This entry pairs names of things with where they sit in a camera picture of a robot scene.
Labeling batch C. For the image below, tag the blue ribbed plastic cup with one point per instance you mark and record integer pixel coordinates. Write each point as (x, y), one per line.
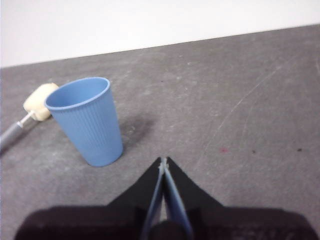
(90, 130)

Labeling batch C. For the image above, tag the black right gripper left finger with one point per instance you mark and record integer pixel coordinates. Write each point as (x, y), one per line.
(87, 222)

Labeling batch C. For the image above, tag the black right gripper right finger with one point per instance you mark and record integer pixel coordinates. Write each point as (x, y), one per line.
(237, 222)

